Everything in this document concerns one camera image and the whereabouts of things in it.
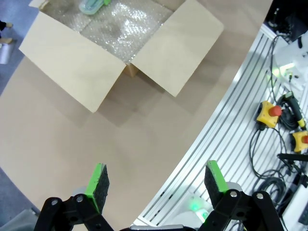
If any mint green glasses case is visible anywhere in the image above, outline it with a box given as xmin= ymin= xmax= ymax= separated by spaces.
xmin=79 ymin=0 xmax=105 ymax=15

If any clear bubble wrap sheet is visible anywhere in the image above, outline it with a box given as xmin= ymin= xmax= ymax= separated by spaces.
xmin=39 ymin=0 xmax=174 ymax=64

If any black yellow enabling handle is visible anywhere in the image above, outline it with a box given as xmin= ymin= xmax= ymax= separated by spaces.
xmin=279 ymin=92 xmax=308 ymax=129

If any black clamp bracket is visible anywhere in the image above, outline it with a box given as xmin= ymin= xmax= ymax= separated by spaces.
xmin=276 ymin=153 xmax=308 ymax=188

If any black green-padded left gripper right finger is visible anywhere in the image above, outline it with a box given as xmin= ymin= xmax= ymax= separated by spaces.
xmin=199 ymin=160 xmax=289 ymax=231

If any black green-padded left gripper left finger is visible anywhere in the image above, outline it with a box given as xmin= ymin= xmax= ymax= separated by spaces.
xmin=33 ymin=163 xmax=115 ymax=231

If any aluminium slotted mounting plate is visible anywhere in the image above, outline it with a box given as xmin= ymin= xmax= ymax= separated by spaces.
xmin=133 ymin=24 xmax=308 ymax=231

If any black electronics box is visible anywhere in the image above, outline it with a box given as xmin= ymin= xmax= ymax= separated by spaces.
xmin=267 ymin=0 xmax=308 ymax=45

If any yellow emergency stop button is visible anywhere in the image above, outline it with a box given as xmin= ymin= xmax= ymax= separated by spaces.
xmin=256 ymin=101 xmax=282 ymax=128
xmin=292 ymin=130 xmax=308 ymax=153

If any coiled black cable bundle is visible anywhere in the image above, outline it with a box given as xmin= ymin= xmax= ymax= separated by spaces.
xmin=259 ymin=177 xmax=288 ymax=211

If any large open cardboard box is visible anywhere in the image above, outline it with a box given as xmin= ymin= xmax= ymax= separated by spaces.
xmin=18 ymin=0 xmax=225 ymax=114

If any long black cable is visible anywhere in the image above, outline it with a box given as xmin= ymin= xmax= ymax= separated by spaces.
xmin=249 ymin=33 xmax=289 ymax=179

